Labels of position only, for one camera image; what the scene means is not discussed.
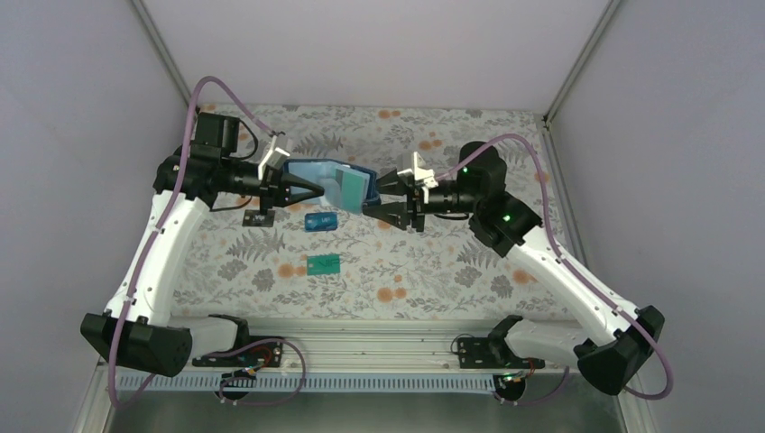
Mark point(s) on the grey slotted cable duct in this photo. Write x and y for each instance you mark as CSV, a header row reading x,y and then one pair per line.
x,y
327,382

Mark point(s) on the blue card holder wallet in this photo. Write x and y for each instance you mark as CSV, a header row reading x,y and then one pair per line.
x,y
322,172

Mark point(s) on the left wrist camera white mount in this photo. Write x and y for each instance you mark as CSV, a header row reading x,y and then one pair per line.
x,y
275,154

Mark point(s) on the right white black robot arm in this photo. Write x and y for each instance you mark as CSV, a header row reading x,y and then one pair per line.
x,y
611,339

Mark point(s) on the aluminium rail frame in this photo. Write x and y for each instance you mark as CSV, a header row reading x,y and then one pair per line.
x,y
332,345

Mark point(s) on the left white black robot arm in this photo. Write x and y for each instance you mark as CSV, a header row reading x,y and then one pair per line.
x,y
135,329

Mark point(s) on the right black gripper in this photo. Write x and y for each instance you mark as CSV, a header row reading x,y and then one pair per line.
x,y
415,200

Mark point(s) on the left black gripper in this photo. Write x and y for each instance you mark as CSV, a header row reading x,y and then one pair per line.
x,y
276,184

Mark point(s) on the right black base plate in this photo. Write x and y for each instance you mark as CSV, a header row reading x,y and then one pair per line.
x,y
478,353

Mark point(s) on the green credit card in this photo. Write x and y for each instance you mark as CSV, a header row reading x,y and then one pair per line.
x,y
353,185

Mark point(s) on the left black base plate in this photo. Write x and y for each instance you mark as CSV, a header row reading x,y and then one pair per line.
x,y
267,353

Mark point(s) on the floral patterned table mat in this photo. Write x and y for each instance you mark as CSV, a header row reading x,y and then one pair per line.
x,y
365,269

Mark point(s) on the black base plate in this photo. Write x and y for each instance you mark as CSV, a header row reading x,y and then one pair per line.
x,y
267,353
478,353

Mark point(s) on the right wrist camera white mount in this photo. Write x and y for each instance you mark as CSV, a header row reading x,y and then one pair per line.
x,y
411,168

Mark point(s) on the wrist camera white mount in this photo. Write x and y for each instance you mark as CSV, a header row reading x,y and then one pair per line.
x,y
275,154
411,168

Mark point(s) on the black credit card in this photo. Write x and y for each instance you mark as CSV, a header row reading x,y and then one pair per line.
x,y
258,218

